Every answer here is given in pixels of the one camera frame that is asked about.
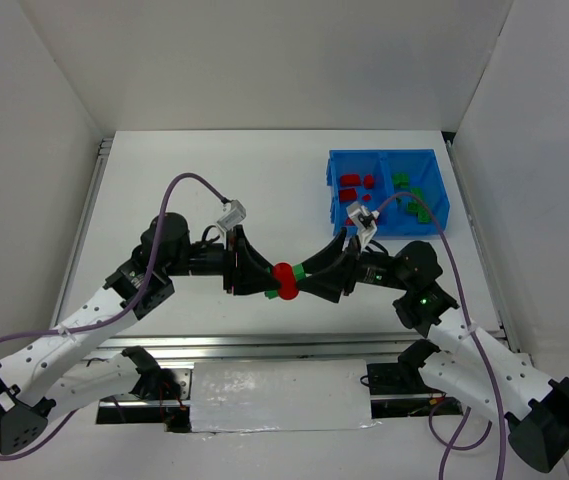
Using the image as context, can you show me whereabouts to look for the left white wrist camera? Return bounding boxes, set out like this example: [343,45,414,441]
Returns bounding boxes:
[216,200,246,235]

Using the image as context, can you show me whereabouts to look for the blue divided bin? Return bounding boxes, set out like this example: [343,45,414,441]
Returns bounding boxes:
[326,149,450,238]

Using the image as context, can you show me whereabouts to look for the red sloped brick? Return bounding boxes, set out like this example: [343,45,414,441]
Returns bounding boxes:
[339,174,361,187]

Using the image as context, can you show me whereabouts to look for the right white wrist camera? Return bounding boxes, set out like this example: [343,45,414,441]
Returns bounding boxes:
[346,202,379,249]

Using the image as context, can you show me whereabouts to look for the green 2x3 brick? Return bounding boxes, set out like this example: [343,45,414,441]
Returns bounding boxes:
[416,210,431,223]

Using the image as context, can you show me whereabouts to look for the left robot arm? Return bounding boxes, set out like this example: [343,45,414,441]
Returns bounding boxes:
[0,213,282,461]

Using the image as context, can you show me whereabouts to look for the green curved long brick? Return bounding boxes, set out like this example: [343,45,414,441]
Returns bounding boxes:
[410,187,424,200]

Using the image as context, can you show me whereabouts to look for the green number four brick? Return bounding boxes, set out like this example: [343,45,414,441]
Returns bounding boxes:
[406,202,421,215]

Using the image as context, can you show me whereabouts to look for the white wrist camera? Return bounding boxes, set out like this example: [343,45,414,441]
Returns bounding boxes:
[216,200,246,235]
[346,202,379,249]

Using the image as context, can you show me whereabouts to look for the tiny green 1x3 brick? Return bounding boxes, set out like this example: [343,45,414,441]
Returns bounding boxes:
[391,172,410,190]

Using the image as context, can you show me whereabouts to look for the aluminium frame rail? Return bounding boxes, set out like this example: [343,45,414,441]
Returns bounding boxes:
[88,333,420,361]

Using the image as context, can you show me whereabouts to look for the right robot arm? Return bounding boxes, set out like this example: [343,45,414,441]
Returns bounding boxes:
[297,232,569,473]

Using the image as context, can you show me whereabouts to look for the red curved long brick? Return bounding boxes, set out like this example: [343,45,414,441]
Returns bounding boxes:
[338,188,358,203]

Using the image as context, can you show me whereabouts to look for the red rounded brick cluster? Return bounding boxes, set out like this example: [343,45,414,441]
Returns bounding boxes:
[271,262,299,301]

